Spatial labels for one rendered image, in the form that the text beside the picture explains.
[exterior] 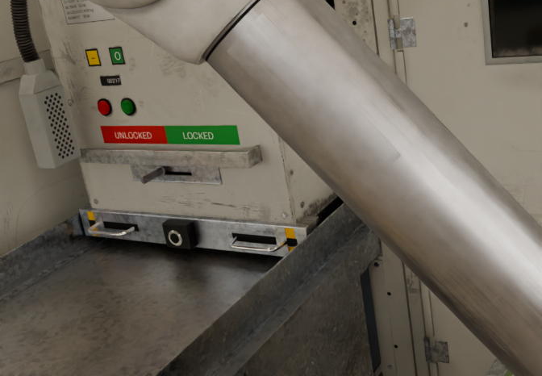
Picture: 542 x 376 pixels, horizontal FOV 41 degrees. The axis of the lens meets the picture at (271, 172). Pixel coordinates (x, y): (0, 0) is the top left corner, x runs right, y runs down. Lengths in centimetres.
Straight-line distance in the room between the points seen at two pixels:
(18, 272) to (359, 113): 105
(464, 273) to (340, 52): 19
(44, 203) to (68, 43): 41
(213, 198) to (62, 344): 36
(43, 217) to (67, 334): 49
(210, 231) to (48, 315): 32
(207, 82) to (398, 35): 33
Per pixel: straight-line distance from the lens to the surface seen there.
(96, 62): 141
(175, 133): 133
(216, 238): 135
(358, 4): 129
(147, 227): 145
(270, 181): 125
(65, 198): 171
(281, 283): 117
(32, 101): 139
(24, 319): 136
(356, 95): 54
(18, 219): 167
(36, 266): 152
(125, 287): 136
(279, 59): 54
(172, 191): 139
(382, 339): 153
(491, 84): 122
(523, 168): 125
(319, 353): 129
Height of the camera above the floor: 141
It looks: 18 degrees down
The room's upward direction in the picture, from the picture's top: 10 degrees counter-clockwise
